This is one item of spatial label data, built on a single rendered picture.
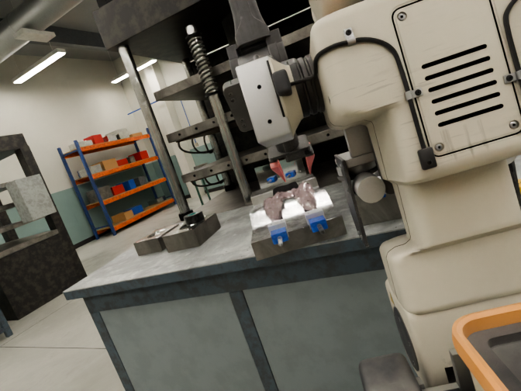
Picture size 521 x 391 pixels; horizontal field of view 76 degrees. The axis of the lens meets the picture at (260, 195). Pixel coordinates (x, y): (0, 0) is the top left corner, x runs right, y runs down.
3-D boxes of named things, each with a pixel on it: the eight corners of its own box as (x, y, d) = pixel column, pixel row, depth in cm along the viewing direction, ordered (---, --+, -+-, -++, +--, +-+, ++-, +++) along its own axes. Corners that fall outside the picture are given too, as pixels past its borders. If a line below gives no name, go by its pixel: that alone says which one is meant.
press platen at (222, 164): (370, 127, 161) (368, 116, 161) (183, 183, 201) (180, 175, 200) (370, 118, 229) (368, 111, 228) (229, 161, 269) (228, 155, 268)
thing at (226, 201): (408, 178, 153) (405, 166, 152) (177, 233, 200) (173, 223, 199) (395, 150, 230) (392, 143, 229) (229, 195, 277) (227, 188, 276)
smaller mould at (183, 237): (200, 246, 127) (193, 229, 126) (168, 253, 133) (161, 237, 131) (221, 227, 145) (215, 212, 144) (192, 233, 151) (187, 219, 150)
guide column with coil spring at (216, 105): (270, 257, 191) (191, 23, 169) (262, 258, 193) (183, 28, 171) (273, 252, 197) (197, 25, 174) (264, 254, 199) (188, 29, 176)
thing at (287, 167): (310, 186, 177) (300, 154, 174) (263, 198, 187) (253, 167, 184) (322, 167, 223) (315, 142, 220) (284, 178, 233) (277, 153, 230)
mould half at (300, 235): (347, 233, 91) (336, 195, 90) (257, 261, 93) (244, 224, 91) (319, 198, 141) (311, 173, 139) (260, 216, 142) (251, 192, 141)
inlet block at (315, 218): (335, 239, 83) (329, 219, 82) (315, 245, 83) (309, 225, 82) (326, 224, 96) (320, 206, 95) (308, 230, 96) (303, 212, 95)
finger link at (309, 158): (290, 171, 93) (281, 143, 87) (315, 164, 92) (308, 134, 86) (294, 185, 87) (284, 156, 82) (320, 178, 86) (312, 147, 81)
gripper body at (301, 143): (269, 151, 88) (260, 127, 84) (306, 140, 87) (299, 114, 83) (271, 164, 83) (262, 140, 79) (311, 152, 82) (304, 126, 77)
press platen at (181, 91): (343, 22, 155) (340, 11, 155) (156, 101, 195) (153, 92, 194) (350, 43, 220) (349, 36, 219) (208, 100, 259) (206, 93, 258)
